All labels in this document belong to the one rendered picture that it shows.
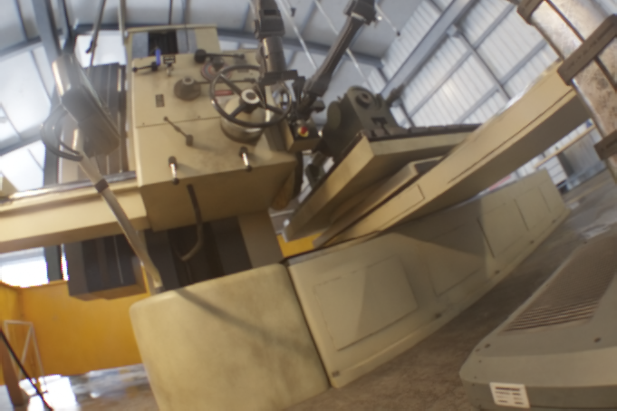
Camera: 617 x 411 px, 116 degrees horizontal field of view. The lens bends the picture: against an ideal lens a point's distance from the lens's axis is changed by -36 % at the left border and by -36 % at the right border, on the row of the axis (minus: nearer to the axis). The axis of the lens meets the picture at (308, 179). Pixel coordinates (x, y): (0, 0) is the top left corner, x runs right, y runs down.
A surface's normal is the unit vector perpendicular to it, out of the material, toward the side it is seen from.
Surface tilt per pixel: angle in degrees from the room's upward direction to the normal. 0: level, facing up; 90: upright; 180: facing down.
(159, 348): 90
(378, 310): 90
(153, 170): 90
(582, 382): 45
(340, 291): 90
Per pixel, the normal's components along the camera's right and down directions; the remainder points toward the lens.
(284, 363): 0.35, -0.45
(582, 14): -0.91, 0.21
